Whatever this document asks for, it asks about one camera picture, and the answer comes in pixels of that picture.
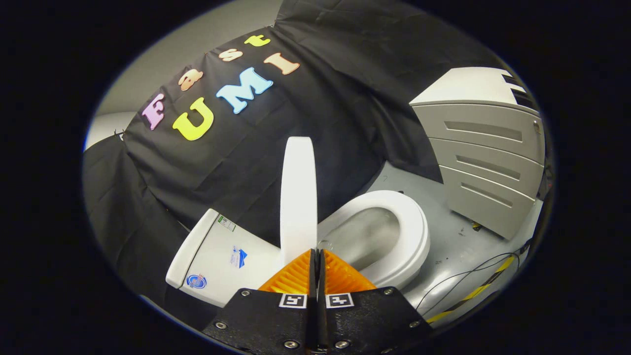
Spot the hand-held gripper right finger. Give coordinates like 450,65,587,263
318,249,434,355

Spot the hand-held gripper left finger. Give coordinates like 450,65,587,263
202,249,318,354

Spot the white toilet lid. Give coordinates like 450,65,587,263
280,137,318,269

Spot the white toilet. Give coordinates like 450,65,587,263
165,190,431,309

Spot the yellow black hazard tape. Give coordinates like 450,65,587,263
426,255,516,323

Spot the white drawer cabinet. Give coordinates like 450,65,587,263
409,67,547,241

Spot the black backdrop cloth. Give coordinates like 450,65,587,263
81,0,503,331

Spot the thin black cable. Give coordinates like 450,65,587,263
415,239,533,316

